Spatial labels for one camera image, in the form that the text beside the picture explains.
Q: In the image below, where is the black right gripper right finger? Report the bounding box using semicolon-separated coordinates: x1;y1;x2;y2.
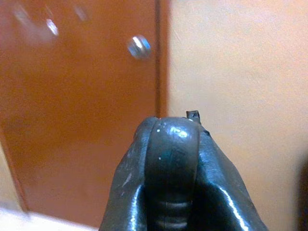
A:
186;110;268;231

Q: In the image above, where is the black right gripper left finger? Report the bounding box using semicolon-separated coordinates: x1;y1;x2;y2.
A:
99;116;156;231

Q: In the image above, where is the brown wooden door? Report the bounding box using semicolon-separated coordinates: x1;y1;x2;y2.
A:
0;0;160;228

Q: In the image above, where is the black rubber broom handle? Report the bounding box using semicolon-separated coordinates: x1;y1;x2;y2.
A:
143;116;202;231

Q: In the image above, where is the silver round door lock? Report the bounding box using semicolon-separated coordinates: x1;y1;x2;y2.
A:
126;34;152;60

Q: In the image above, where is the brown door frame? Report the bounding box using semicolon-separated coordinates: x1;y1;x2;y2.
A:
155;0;171;118

